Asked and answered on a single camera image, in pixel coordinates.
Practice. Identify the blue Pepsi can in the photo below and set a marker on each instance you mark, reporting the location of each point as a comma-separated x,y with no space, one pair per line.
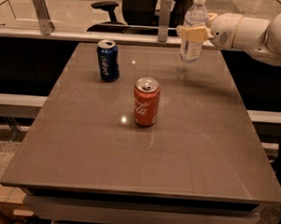
107,53

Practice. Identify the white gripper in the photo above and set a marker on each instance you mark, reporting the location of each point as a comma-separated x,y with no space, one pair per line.
224,30

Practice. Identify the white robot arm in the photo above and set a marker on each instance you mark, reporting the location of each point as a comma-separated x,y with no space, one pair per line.
259,39

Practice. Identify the clear plastic water bottle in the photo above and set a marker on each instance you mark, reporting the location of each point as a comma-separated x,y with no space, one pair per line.
195,16

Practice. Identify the glass partition rail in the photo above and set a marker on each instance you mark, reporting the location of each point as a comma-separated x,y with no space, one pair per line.
92,37

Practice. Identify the middle metal bracket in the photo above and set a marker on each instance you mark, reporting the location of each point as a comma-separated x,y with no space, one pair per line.
164,20

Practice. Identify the left metal bracket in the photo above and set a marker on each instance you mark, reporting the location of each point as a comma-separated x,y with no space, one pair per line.
46,25

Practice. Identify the black office chair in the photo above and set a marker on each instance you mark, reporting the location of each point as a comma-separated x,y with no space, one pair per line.
140,16

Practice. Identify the metal bracket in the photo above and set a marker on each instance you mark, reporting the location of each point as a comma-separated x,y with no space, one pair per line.
46,25
164,20

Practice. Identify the grey table base frame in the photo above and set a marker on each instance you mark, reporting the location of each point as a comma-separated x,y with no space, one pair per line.
103,212

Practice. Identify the red Coca-Cola can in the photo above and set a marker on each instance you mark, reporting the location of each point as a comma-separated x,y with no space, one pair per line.
146,101

